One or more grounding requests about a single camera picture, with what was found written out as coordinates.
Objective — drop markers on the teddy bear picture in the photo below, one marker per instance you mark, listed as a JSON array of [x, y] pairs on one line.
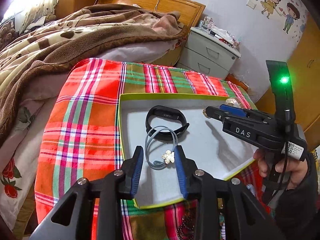
[[7, 34]]

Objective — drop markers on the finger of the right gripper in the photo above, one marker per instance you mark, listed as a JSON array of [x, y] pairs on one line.
[[233, 110], [211, 112]]

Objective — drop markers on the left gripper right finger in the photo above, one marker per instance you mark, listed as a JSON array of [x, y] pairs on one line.
[[244, 217]]

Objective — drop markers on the wooden door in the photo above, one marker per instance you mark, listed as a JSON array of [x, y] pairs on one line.
[[303, 66]]

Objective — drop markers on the patterned curtain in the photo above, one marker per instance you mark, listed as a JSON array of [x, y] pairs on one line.
[[38, 9]]

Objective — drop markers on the wooden headboard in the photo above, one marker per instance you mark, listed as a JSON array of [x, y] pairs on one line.
[[190, 11]]

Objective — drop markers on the plaid cloth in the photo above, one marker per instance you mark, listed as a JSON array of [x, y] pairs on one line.
[[82, 137]]

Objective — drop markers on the clear bag of gold jewelry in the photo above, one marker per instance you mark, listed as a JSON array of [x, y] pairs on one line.
[[234, 102]]

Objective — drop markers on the brown patterned blanket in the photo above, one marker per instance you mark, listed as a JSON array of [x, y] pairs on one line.
[[86, 33]]

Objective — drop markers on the yellow-green shallow box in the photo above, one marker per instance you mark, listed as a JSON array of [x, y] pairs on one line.
[[214, 151]]

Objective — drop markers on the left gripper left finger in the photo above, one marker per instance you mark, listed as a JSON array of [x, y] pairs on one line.
[[72, 216]]

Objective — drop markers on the black smart band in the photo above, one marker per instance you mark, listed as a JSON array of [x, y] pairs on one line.
[[159, 116]]

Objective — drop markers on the clutter on nightstand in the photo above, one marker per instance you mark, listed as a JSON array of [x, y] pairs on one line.
[[207, 24]]

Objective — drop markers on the floral bed sheet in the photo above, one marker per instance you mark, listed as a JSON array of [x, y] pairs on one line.
[[20, 151]]

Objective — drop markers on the cartoon children wall sticker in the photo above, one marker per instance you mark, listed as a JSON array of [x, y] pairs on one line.
[[291, 15]]

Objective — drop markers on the grey nightstand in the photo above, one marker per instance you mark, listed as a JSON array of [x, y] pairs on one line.
[[207, 55]]

